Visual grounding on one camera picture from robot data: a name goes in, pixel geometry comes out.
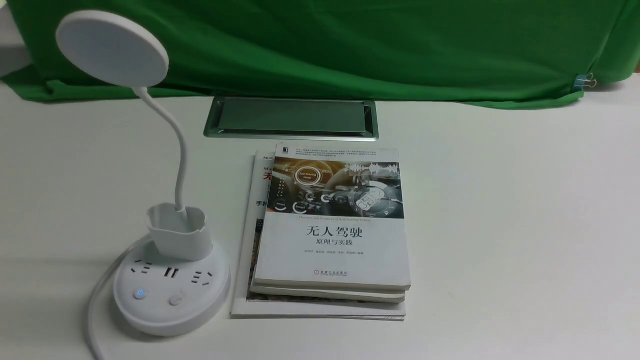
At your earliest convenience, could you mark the top white self-driving book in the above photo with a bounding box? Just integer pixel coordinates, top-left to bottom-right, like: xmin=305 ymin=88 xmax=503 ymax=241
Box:
xmin=253 ymin=143 xmax=412 ymax=292

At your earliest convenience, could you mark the bottom thin magazine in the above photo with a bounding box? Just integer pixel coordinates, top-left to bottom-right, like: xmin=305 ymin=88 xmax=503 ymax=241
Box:
xmin=230 ymin=151 xmax=407 ymax=322

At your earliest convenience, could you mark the white lamp power cable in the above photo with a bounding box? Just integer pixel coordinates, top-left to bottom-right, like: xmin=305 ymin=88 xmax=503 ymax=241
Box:
xmin=87 ymin=235 xmax=152 ymax=360

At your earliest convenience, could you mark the white desk lamp socket base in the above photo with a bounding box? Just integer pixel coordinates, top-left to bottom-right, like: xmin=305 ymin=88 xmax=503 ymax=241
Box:
xmin=55 ymin=10 xmax=231 ymax=337

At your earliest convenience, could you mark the silver desk cable grommet cover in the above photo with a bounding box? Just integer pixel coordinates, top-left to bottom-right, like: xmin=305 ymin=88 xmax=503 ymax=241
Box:
xmin=203 ymin=96 xmax=380 ymax=142

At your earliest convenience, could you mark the green backdrop cloth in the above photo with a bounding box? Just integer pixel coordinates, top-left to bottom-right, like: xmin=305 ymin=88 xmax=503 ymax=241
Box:
xmin=2 ymin=0 xmax=640 ymax=109

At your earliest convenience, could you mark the blue binder clip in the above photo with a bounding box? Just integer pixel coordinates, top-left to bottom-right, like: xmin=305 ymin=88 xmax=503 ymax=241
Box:
xmin=572 ymin=73 xmax=598 ymax=91

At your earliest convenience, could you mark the middle white book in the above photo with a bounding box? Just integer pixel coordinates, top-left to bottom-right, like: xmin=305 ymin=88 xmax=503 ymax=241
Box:
xmin=249 ymin=220 xmax=406 ymax=304

